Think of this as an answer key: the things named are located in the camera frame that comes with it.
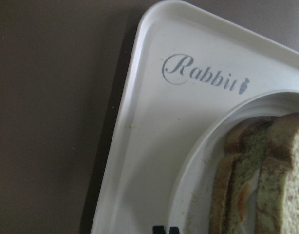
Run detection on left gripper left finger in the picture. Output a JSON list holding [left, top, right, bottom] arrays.
[[152, 225, 164, 234]]

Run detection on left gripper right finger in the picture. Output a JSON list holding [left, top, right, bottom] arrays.
[[169, 226, 180, 234]]

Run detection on white round plate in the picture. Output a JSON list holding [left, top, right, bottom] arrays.
[[166, 90, 299, 234]]

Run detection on bread slice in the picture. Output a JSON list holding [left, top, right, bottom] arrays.
[[255, 113, 299, 234], [209, 116, 276, 234]]

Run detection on cream rabbit tray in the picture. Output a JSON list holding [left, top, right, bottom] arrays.
[[91, 1, 299, 234]]

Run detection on bread slice under egg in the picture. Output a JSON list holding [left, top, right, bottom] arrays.
[[209, 116, 276, 234]]

